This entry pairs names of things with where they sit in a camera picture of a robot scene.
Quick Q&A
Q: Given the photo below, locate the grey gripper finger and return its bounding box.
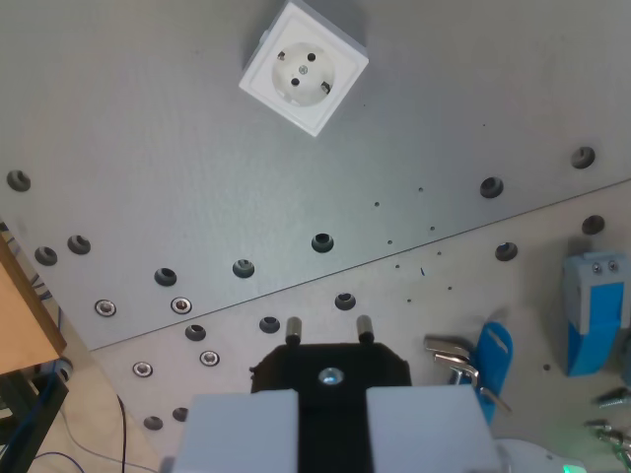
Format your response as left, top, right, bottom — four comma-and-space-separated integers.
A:
366, 383, 505, 473
175, 390, 301, 473

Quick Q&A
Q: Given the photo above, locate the black two-pin power plug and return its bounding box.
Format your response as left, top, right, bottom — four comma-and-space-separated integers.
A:
249, 315, 413, 473

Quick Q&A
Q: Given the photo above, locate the blue plastic clip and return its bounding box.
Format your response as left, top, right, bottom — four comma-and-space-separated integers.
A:
473, 320, 515, 426

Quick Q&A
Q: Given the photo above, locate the loose silver bolt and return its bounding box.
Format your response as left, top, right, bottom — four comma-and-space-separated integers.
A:
593, 387, 631, 409
585, 418, 631, 460

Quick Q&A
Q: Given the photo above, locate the blue and grey plastic holder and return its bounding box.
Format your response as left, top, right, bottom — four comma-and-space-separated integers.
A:
562, 250, 631, 378

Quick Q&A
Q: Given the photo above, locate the wooden board edge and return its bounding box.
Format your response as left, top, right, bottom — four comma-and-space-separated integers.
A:
0, 231, 68, 376

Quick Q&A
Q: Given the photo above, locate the bent metal bracket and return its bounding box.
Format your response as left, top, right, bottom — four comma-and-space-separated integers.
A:
423, 335, 513, 413

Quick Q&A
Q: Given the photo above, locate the thin black cable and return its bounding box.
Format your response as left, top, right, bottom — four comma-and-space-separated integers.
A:
115, 393, 130, 473

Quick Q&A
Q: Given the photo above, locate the thin blue cable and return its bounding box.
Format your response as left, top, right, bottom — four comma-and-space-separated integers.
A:
27, 378, 127, 473

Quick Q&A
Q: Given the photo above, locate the black metal frame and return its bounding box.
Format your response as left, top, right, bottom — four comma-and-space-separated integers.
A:
0, 363, 71, 473

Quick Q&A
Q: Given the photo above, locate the white wall socket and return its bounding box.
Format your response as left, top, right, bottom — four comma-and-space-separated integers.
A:
238, 0, 371, 139

